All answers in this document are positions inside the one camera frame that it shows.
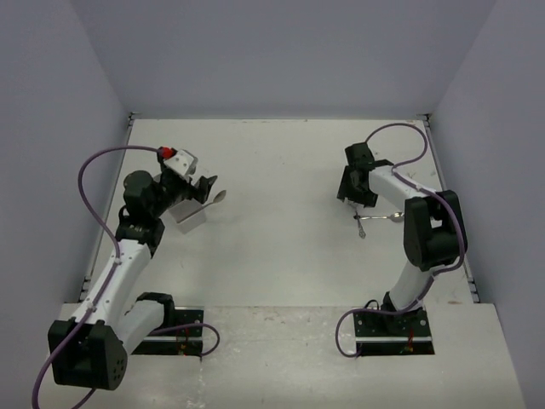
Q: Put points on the left corner metal bracket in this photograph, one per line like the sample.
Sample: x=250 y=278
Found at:
x=132 y=117

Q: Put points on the small ornate steel spoon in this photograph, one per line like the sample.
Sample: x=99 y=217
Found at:
x=359 y=223

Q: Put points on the large steel spoon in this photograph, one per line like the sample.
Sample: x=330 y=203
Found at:
x=216 y=200

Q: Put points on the clear plastic utensil container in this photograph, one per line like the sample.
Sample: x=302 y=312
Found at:
x=184 y=208

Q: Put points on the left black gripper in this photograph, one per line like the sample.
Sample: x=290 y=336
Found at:
x=199 y=193

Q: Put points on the right corner metal bracket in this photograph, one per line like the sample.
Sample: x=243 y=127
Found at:
x=425 y=118

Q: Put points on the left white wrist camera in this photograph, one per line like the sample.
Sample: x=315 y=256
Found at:
x=183 y=163

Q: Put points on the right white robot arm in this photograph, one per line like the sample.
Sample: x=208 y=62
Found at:
x=434 y=236

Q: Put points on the corner metal bracket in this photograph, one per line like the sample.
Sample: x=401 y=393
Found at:
x=132 y=117
x=425 y=118

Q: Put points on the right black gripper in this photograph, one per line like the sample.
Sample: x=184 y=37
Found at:
x=369 y=199

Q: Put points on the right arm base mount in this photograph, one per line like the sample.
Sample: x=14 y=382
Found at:
x=381 y=332

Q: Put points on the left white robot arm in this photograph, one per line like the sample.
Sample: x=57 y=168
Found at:
x=92 y=347

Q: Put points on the crosswise steel spoon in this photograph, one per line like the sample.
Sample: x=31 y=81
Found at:
x=395 y=217

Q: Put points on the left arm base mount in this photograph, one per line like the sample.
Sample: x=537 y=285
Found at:
x=191 y=336

